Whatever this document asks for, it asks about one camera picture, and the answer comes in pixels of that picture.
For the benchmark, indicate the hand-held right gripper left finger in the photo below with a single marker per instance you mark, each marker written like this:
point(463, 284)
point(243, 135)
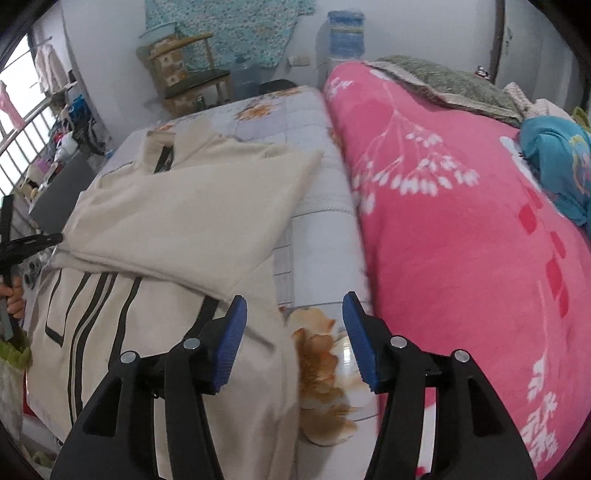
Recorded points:
point(228, 350)

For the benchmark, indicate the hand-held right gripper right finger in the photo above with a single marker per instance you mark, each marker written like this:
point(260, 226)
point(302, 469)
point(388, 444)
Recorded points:
point(362, 346)

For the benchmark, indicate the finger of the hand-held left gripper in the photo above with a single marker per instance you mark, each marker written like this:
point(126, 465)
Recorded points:
point(39, 242)

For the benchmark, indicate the cream zip jacket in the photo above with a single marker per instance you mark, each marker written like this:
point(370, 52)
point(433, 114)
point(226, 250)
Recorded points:
point(175, 221)

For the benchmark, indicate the person's left forearm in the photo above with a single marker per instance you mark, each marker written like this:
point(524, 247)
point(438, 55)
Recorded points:
point(16, 354)

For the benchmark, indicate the pile of clothes and bags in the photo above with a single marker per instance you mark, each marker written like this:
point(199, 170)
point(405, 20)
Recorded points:
point(74, 124)

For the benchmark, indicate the person's left hand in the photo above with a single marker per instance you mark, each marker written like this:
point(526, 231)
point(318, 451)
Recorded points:
point(16, 300)

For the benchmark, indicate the dark shoe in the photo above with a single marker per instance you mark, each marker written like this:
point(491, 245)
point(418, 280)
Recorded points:
point(30, 279)
point(33, 265)

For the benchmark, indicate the grey board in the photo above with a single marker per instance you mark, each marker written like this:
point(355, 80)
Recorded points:
point(62, 194)

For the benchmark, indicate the metal railing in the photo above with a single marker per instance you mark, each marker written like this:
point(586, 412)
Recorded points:
point(23, 147)

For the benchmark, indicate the pink floral blanket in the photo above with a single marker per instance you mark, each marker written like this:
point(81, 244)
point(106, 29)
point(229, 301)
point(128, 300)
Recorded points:
point(461, 258)

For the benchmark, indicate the hanging pink garment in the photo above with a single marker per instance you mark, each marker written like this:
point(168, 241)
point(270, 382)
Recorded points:
point(10, 104)

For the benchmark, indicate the hanging pale coat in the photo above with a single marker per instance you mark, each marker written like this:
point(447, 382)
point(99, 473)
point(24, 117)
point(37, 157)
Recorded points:
point(48, 67)

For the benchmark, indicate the wooden chair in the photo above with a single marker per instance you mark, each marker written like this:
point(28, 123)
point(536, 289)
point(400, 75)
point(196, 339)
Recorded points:
point(194, 83)

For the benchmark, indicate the teal plastic basin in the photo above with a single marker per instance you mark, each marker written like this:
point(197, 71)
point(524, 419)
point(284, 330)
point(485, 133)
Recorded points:
point(157, 33)

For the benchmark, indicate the blue cartoon cloth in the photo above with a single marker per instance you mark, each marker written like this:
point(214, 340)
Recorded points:
point(554, 157)

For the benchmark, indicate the grey-green pillow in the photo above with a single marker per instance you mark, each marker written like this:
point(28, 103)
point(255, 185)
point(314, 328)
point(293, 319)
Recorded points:
point(448, 87)

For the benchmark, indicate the beige striped cloth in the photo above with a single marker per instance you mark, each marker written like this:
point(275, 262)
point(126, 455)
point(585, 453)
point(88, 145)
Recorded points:
point(531, 101)

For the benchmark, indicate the blue water bottle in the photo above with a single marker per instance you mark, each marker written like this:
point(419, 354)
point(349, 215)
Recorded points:
point(346, 34)

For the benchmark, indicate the white door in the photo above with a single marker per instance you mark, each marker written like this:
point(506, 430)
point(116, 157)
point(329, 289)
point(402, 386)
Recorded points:
point(535, 41)

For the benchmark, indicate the wall socket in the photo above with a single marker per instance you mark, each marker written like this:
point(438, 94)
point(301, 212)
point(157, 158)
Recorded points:
point(299, 61)

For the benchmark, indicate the teal patterned wall cloth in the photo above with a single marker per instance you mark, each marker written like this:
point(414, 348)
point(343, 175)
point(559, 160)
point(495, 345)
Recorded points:
point(240, 27)

